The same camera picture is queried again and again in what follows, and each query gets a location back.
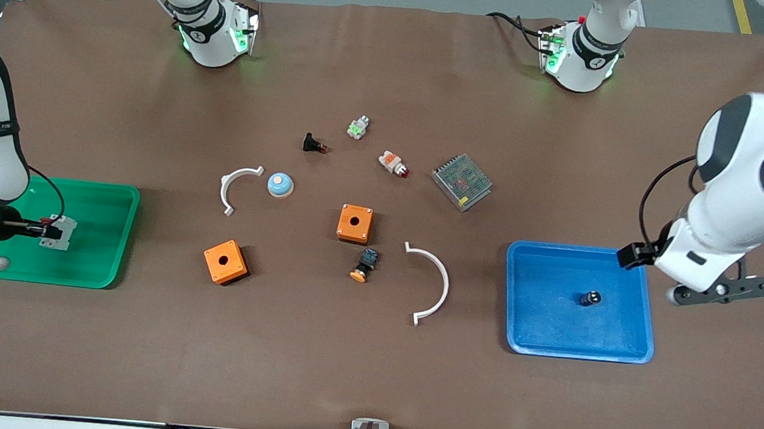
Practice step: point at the small black switch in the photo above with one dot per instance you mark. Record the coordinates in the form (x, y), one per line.
(311, 143)

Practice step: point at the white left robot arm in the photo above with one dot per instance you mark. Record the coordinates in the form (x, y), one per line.
(754, 169)

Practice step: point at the orange head push button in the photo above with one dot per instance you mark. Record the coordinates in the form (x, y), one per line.
(366, 261)

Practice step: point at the green plastic tray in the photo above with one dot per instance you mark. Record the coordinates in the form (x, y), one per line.
(93, 239)

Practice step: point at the red indicator lamp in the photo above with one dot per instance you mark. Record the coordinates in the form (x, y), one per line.
(391, 162)

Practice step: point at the large white arc bracket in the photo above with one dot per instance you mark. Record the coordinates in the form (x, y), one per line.
(446, 288)

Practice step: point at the green push button switch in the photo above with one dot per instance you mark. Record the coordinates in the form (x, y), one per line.
(358, 128)

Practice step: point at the orange button box with hole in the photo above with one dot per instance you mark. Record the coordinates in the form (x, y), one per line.
(231, 271)
(361, 232)

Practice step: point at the metal mesh power supply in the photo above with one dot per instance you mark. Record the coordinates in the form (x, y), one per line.
(461, 180)

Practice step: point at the small white arc bracket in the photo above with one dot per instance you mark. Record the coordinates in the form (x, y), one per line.
(242, 171)

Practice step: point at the small black capacitor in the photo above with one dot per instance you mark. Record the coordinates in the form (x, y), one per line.
(589, 298)

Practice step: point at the blue dome buzzer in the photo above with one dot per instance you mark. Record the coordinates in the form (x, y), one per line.
(280, 186)

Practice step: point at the white red circuit breaker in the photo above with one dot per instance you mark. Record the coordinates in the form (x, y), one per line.
(63, 237)

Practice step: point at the blue plastic tray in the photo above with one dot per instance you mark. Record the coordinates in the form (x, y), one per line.
(551, 323)

